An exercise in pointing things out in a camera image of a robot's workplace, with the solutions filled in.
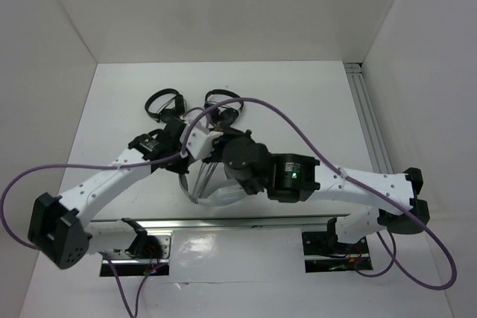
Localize aluminium front rail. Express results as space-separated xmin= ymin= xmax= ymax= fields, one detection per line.
xmin=89 ymin=214 xmax=351 ymax=235

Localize black headphones with thin band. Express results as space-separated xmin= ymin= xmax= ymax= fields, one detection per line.
xmin=204 ymin=89 xmax=244 ymax=129

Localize black headphones with silver band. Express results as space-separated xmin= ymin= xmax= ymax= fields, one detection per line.
xmin=144 ymin=88 xmax=186 ymax=123

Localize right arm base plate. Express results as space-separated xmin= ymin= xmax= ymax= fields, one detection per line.
xmin=302 ymin=232 xmax=373 ymax=273

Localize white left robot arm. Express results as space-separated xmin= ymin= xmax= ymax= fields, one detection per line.
xmin=28 ymin=119 xmax=189 ymax=270

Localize aluminium side rail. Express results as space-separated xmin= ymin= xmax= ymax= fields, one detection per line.
xmin=344 ymin=63 xmax=394 ymax=174

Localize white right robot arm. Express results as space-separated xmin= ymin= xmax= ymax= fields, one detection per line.
xmin=206 ymin=130 xmax=430 ymax=252

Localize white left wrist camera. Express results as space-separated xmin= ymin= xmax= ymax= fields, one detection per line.
xmin=171 ymin=116 xmax=189 ymax=124

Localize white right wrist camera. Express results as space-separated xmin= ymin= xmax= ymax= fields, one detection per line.
xmin=180 ymin=124 xmax=223 ymax=160

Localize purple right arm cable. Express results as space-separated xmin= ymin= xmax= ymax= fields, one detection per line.
xmin=182 ymin=97 xmax=458 ymax=291

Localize white over-ear headphones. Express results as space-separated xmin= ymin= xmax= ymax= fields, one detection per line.
xmin=178 ymin=162 xmax=247 ymax=207

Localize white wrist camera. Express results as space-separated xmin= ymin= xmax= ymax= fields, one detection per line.
xmin=180 ymin=124 xmax=223 ymax=160
xmin=171 ymin=116 xmax=189 ymax=124

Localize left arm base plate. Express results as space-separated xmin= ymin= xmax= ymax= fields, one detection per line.
xmin=106 ymin=232 xmax=172 ymax=277

